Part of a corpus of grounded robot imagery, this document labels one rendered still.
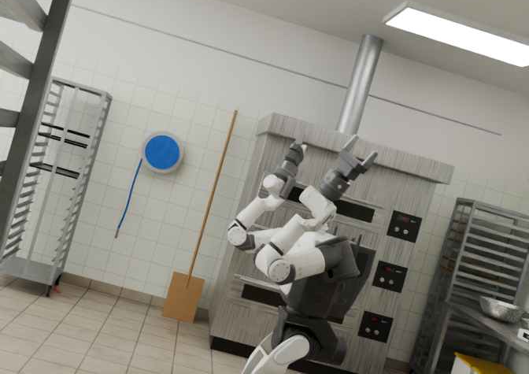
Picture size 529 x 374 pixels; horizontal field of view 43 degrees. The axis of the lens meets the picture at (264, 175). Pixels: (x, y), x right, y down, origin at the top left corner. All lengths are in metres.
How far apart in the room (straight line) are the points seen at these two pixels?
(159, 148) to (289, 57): 1.54
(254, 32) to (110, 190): 2.06
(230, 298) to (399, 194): 1.65
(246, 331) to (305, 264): 3.47
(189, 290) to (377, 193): 1.98
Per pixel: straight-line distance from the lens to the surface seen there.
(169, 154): 6.43
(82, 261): 6.75
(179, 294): 6.43
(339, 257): 2.39
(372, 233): 5.78
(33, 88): 1.30
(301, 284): 2.54
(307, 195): 2.29
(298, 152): 2.88
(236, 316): 5.73
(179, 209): 6.59
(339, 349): 2.71
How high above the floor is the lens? 1.53
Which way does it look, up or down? level
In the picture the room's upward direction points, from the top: 16 degrees clockwise
